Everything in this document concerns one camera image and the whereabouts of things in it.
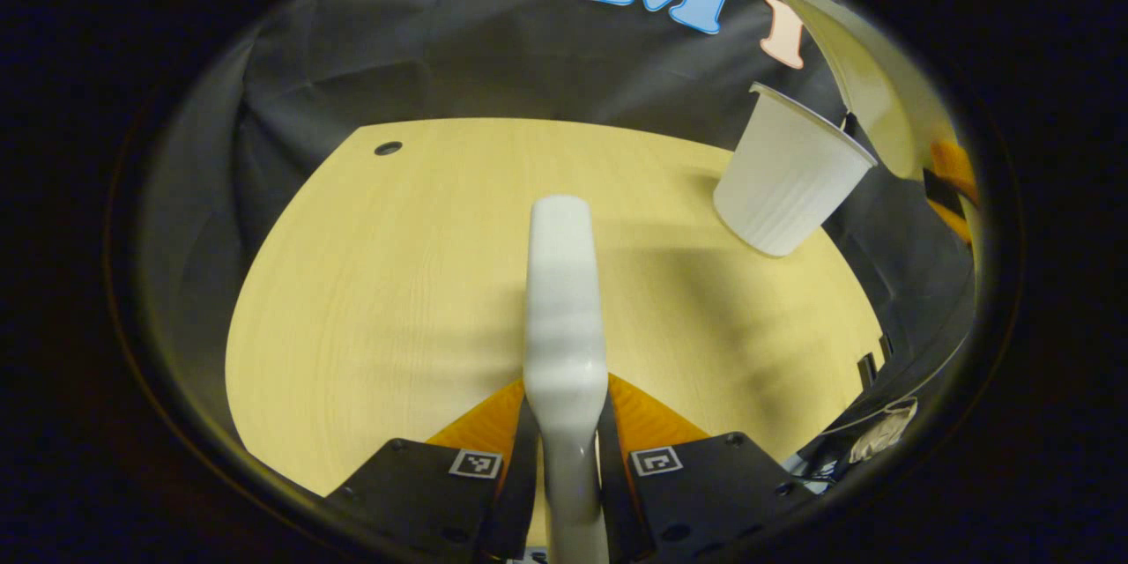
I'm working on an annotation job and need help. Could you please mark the white ribbed garbage bin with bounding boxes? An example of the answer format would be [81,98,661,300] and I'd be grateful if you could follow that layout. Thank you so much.
[713,82,879,257]

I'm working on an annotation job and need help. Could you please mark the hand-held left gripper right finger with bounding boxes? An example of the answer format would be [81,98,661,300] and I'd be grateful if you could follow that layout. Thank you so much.
[597,373,816,563]

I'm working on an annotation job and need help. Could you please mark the grey dustpan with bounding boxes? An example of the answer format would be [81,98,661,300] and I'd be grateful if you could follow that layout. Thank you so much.
[769,0,926,182]

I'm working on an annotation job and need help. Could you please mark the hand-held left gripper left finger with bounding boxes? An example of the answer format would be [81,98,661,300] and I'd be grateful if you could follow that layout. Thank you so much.
[324,379,538,563]

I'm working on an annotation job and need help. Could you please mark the small grey broom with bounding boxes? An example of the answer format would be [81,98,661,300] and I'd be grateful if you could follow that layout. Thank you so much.
[523,196,611,564]

